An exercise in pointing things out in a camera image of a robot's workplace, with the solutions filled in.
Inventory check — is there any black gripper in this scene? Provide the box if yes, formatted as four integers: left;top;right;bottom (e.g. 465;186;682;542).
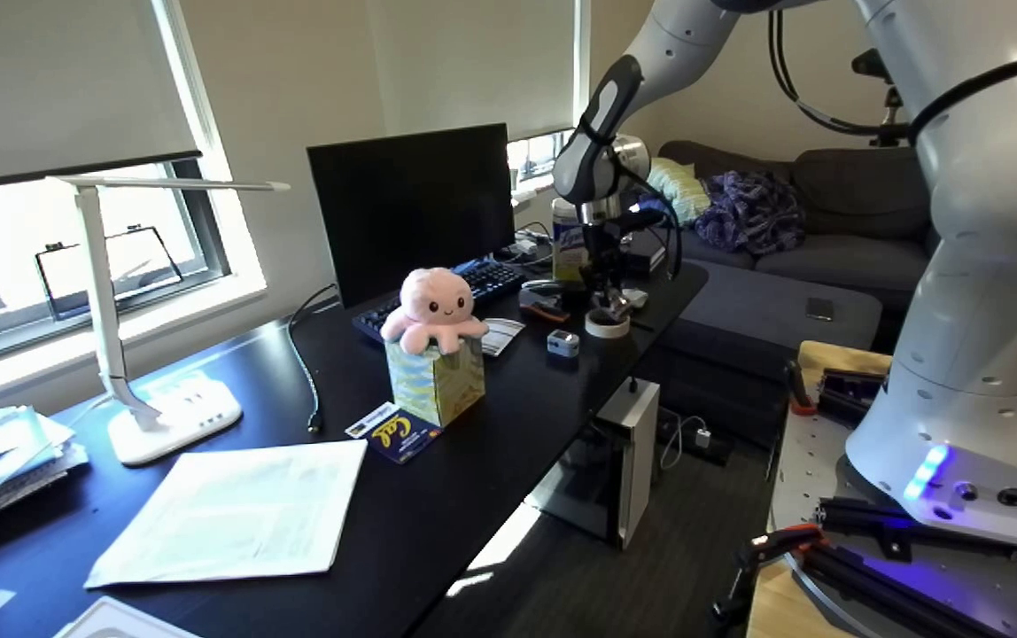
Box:
581;199;628;318

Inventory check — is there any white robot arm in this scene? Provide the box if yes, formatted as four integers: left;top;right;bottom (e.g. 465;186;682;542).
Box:
780;0;1017;545

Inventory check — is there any beige masking tape roll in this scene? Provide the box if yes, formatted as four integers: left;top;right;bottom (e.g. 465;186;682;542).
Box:
583;307;629;341

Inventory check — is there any small white blue device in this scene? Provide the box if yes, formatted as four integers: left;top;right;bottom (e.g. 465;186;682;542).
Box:
545;331;581;363

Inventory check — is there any white striped card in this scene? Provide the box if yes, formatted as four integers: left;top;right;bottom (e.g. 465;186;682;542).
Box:
483;314;525;358

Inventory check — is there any pink octopus plush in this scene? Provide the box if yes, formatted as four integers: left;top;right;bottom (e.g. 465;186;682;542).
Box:
380;265;485;353

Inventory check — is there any purple blanket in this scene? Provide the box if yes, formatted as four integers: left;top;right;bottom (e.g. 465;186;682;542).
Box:
693;169;802;259

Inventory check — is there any white desktop computer tower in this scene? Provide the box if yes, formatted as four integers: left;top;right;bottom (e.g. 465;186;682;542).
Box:
545;376;659;551

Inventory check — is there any yellow green tissue box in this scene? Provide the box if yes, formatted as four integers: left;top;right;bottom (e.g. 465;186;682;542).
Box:
385;341;485;425

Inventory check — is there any black computer monitor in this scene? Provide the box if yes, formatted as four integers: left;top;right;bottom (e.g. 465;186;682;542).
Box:
308;124;513;305

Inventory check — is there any blue yellow card packet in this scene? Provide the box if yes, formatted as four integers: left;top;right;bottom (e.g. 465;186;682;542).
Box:
347;399;438;464

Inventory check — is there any grey sofa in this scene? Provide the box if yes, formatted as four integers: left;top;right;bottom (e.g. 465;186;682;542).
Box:
646;141;936;448

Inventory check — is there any white paper sheet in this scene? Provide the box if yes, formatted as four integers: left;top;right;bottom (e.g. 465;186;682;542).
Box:
83;440;366;587

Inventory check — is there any white desk lamp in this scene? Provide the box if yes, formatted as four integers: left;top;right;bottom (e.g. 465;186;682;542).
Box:
62;176;283;467

